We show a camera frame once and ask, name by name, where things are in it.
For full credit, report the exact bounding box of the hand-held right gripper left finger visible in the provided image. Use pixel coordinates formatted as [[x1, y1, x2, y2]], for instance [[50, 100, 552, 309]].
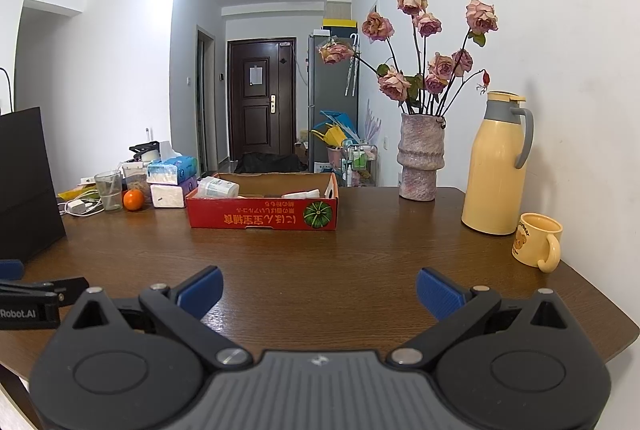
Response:
[[56, 266, 254, 371]]

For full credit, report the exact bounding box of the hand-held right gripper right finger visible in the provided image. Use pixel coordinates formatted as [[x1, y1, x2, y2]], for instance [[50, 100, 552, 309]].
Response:
[[386, 267, 582, 371]]

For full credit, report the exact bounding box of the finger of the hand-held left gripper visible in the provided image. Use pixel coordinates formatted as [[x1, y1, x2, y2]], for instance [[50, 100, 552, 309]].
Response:
[[0, 259, 90, 307]]

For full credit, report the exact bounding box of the printed cardboard box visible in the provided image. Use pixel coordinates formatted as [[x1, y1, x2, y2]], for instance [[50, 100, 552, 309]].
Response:
[[186, 171, 341, 231]]

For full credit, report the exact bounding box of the white bottle with pale label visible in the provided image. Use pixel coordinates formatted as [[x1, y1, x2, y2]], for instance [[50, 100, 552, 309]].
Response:
[[196, 176, 240, 200]]

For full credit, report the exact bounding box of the black paper bag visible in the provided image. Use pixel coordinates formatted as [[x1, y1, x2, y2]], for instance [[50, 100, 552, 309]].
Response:
[[0, 106, 67, 261]]

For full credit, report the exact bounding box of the purple tissue pack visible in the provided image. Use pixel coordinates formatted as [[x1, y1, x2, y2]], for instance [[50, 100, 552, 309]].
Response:
[[151, 176, 198, 210]]

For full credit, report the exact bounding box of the yellow mug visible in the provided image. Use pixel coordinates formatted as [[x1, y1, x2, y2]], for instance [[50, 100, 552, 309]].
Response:
[[511, 212, 564, 273]]

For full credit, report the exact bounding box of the orange fruit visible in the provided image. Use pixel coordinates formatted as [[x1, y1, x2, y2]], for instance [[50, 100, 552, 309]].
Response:
[[122, 189, 146, 212]]

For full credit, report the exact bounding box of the blue tissue pack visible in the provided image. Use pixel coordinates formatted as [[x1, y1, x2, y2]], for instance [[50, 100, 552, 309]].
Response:
[[146, 141, 197, 186]]

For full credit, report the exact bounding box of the clear drinking glass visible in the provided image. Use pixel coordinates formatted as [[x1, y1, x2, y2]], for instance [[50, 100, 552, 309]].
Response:
[[94, 170, 124, 212]]

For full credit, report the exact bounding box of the clear food container white lid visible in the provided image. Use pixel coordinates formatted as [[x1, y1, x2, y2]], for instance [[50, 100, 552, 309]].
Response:
[[122, 161, 153, 204]]

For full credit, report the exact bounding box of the speckled pink vase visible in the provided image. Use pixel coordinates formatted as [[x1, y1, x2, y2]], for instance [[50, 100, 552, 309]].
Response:
[[397, 112, 447, 202]]

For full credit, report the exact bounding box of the yellow thermos jug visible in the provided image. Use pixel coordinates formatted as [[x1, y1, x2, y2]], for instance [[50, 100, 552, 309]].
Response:
[[461, 91, 535, 236]]

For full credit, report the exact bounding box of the black gadget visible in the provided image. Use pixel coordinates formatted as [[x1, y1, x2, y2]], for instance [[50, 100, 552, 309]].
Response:
[[129, 141, 162, 163]]

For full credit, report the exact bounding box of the side doorway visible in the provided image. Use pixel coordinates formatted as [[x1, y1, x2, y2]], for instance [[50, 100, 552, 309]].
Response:
[[196, 26, 217, 174]]

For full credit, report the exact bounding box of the purple wing decoration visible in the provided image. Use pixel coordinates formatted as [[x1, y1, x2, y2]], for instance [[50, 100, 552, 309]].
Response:
[[364, 107, 384, 144]]

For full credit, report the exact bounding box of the dark wooden door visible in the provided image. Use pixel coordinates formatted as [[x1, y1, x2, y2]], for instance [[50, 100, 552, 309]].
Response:
[[227, 39, 296, 161]]

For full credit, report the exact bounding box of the blue plastic dustpan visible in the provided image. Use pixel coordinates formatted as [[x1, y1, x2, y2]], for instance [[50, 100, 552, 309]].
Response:
[[312, 110, 359, 141]]

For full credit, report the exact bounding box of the bunch of dried roses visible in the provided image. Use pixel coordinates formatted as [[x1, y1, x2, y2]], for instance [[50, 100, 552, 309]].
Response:
[[319, 0, 500, 118]]

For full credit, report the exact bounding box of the grey refrigerator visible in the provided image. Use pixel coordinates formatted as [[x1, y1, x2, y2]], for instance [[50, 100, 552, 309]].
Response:
[[307, 32, 360, 173]]

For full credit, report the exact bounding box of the yellow box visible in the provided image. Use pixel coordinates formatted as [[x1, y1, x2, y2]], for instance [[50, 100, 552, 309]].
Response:
[[322, 17, 357, 36]]

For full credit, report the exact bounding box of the metal wire rack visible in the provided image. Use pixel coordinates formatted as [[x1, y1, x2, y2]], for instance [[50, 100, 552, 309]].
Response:
[[342, 141, 378, 187]]

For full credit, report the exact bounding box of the black cable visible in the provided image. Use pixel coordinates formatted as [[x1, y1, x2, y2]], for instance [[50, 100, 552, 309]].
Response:
[[0, 67, 14, 114]]

